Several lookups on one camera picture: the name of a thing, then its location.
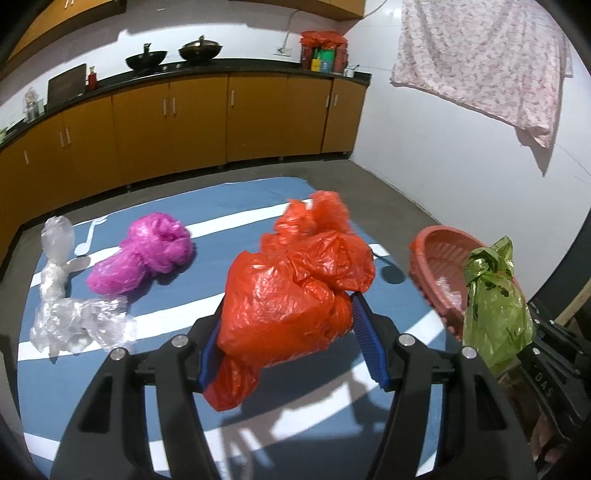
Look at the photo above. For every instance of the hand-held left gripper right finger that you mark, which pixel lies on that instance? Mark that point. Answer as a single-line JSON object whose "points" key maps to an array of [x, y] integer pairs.
{"points": [[371, 346]]}

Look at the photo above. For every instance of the white cup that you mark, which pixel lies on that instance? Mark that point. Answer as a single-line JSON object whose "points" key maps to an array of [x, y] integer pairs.
{"points": [[349, 72]]}

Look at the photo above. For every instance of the red plastic bag with bottles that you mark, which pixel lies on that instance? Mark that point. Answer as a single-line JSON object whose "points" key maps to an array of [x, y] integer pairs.
{"points": [[323, 39]]}

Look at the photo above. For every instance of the pink plastic bag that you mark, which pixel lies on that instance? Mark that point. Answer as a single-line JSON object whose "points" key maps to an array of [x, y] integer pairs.
{"points": [[143, 254]]}

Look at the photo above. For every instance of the red plastic basket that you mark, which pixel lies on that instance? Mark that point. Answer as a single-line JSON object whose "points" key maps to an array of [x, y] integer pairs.
{"points": [[434, 258]]}

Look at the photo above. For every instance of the black pot with lid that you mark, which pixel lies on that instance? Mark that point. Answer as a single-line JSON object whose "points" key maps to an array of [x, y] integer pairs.
{"points": [[201, 50]]}

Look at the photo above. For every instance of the blue music note cloth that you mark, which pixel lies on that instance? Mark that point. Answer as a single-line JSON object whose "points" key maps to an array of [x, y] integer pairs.
{"points": [[300, 429]]}

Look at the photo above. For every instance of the pink floral hanging cloth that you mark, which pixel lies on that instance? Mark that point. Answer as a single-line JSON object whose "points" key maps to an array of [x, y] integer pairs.
{"points": [[480, 64]]}

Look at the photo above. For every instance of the black wok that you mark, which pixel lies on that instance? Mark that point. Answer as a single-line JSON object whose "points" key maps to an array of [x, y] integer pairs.
{"points": [[145, 59]]}

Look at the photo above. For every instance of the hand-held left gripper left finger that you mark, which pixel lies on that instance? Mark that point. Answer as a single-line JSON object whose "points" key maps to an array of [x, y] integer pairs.
{"points": [[205, 364]]}

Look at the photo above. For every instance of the brown cutting board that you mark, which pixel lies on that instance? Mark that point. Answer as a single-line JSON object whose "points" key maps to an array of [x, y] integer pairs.
{"points": [[67, 83]]}

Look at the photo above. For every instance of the wall socket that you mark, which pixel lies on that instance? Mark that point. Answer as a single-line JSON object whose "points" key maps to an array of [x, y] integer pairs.
{"points": [[285, 50]]}

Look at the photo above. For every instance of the light green plastic bag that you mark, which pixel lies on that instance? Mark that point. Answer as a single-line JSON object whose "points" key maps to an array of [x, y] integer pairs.
{"points": [[494, 314]]}

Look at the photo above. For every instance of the black kitchen countertop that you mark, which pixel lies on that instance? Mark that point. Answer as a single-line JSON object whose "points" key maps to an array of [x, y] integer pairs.
{"points": [[258, 69]]}

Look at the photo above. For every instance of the wooden base cabinets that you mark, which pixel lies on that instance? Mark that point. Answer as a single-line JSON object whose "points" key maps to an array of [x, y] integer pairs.
{"points": [[194, 120]]}

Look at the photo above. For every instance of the glass jar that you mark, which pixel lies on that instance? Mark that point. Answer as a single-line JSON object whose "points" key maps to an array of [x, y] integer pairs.
{"points": [[33, 104]]}

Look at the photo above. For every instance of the red bottle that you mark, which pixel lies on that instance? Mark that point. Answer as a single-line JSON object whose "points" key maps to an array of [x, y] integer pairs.
{"points": [[92, 81]]}

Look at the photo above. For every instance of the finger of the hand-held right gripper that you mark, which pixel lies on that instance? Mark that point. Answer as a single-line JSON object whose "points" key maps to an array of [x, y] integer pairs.
{"points": [[558, 341], [558, 397]]}

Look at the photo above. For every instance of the clear plastic bag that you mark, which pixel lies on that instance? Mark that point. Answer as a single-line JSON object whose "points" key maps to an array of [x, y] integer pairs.
{"points": [[74, 318]]}

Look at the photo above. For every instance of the large red plastic bag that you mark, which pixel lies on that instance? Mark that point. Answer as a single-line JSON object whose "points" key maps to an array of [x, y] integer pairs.
{"points": [[286, 300]]}

